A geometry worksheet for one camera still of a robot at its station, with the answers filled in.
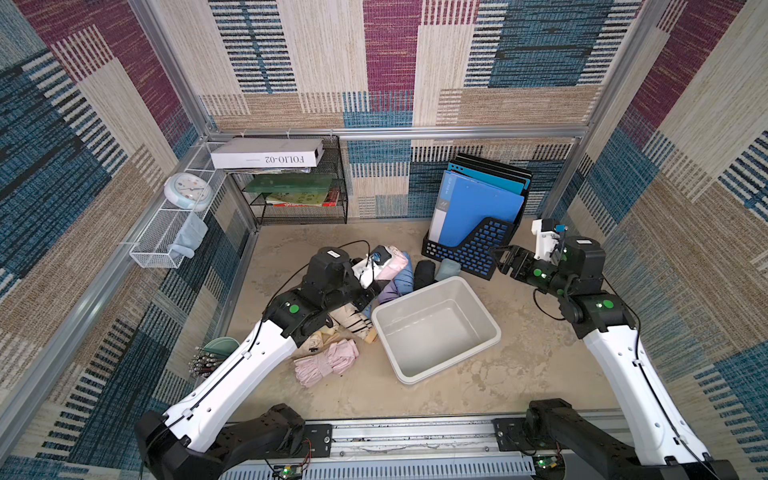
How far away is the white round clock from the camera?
0.73 m

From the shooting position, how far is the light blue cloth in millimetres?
667

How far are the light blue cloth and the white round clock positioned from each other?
3 cm
